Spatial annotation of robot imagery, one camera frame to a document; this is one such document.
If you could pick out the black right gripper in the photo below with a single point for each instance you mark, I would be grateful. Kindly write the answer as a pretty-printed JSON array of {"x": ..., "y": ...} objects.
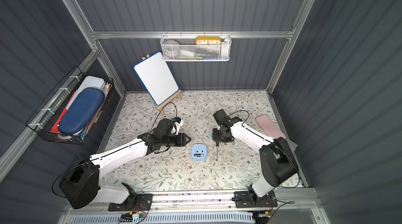
[{"x": 216, "y": 139}]

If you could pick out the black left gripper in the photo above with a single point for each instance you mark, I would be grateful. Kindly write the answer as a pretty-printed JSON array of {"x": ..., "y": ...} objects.
[{"x": 179, "y": 139}]

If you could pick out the black yellow screwdriver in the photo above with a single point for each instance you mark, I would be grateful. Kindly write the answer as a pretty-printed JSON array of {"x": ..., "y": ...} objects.
[{"x": 217, "y": 150}]

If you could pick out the light blue alarm clock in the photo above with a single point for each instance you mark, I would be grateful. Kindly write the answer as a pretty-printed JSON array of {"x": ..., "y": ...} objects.
[{"x": 199, "y": 148}]

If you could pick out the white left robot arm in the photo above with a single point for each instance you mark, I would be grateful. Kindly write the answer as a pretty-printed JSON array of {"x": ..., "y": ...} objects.
[{"x": 81, "y": 184}]

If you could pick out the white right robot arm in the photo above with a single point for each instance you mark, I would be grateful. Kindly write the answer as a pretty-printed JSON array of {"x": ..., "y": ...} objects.
[{"x": 278, "y": 163}]

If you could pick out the yellow alarm clock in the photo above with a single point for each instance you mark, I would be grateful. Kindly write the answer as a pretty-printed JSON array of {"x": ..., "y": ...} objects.
[{"x": 208, "y": 40}]

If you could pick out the wooden easel stand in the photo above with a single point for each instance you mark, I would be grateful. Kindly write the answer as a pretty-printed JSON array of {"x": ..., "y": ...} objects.
[{"x": 169, "y": 100}]

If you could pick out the pink rectangular case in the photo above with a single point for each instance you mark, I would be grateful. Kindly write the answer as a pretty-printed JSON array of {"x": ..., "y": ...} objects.
[{"x": 268, "y": 127}]

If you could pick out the blue framed whiteboard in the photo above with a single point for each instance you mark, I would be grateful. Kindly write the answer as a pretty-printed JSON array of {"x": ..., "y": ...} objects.
[{"x": 156, "y": 78}]

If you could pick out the grey tape roll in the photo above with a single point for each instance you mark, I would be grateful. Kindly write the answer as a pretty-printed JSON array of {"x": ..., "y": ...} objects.
[{"x": 170, "y": 49}]

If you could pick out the navy blue oval case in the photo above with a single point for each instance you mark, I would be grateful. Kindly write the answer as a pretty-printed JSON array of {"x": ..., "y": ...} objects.
[{"x": 81, "y": 111}]

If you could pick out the white plastic tray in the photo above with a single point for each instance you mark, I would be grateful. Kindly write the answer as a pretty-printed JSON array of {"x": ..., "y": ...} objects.
[{"x": 88, "y": 82}]

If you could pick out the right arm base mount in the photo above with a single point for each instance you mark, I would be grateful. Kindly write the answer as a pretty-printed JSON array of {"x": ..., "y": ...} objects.
[{"x": 246, "y": 199}]

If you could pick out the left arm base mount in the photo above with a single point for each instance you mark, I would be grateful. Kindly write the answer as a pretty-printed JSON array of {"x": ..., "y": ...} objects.
[{"x": 138, "y": 202}]

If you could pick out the white wire wall basket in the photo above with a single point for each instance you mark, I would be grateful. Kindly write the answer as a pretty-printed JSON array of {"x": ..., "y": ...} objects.
[{"x": 189, "y": 51}]

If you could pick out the black wire side basket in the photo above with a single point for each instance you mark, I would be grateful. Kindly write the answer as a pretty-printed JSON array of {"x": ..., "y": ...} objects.
[{"x": 44, "y": 122}]

